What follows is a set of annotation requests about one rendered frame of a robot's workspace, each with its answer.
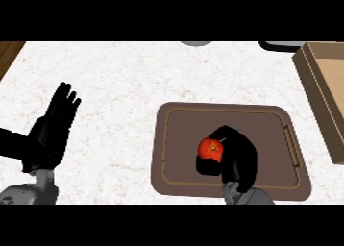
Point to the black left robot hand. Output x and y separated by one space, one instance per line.
50 134

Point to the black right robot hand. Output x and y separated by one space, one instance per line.
238 153

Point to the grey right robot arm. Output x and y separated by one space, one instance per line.
249 195

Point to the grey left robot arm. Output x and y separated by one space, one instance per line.
30 190

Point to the brown tray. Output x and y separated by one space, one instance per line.
179 144

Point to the cardboard box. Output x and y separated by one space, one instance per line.
328 96

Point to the dark rimmed pale appliance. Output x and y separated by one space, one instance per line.
281 46

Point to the grey round object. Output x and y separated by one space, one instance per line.
197 43

